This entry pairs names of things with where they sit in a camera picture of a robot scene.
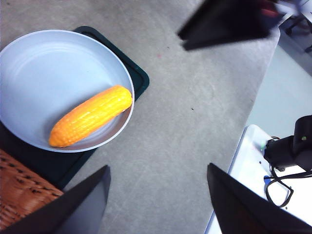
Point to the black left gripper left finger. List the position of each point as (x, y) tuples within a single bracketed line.
[(61, 214)]

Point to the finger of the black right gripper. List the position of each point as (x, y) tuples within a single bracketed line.
[(224, 22)]

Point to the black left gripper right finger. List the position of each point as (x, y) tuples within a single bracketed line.
[(243, 212)]

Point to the yellow corn cob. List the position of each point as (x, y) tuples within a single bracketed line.
[(92, 114)]

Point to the blue round plate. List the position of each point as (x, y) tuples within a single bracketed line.
[(48, 85)]

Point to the brown wicker basket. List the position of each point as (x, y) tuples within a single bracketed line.
[(19, 192)]

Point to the black office chair base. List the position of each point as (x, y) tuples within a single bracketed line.
[(289, 31)]

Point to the black device with green light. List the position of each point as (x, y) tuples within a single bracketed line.
[(282, 151)]

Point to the black rectangular tray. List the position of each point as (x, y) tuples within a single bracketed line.
[(137, 78)]

